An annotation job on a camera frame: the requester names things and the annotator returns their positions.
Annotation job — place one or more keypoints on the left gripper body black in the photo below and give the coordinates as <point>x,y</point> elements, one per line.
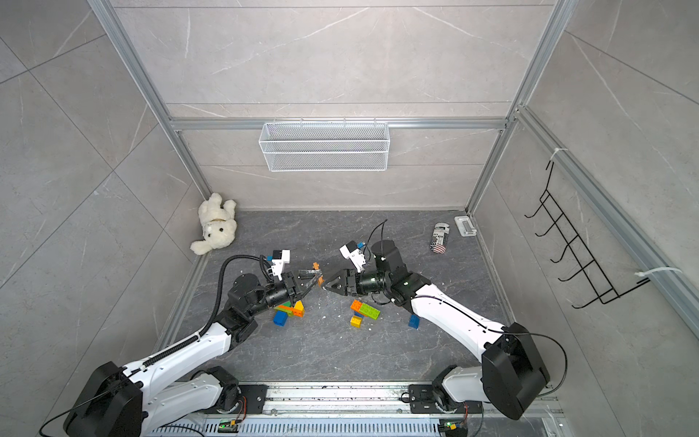
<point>281,292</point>

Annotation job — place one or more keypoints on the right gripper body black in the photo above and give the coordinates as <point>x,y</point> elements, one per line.
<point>369,282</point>

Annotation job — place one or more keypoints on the orange 2x4 lego plate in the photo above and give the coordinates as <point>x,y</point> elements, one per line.
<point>288,312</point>

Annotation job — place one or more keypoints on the blue lego block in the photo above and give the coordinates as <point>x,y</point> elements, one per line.
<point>280,318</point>

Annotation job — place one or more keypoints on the light green lego plate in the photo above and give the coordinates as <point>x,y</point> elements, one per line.
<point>369,312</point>

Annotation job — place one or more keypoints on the small blue lego brick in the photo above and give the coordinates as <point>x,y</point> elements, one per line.
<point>414,322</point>

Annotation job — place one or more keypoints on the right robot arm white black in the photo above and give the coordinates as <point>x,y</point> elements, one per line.
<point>511,374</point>

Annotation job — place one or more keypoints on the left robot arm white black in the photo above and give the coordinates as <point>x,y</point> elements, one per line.
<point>141,396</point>

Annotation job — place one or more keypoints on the flag pattern can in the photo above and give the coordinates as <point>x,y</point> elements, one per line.
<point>440,237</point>

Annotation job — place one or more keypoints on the white teddy bear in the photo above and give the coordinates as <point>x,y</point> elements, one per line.
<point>217,219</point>

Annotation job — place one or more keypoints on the small white box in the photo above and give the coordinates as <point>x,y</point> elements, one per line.
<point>465,226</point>

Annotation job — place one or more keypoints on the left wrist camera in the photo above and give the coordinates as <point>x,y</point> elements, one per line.
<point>278,260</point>

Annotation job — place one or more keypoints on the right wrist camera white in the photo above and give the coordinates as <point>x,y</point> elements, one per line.
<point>353,252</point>

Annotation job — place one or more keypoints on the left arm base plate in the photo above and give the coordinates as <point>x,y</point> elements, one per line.
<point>255,395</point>

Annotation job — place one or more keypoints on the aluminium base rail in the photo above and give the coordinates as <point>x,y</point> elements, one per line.
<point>363,409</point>

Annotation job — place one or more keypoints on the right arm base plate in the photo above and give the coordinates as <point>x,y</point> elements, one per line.
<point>425,399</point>

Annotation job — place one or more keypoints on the white wire mesh basket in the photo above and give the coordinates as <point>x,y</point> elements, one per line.
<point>325,146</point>

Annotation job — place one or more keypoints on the black wire hook rack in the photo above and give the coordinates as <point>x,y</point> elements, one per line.
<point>577,249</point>

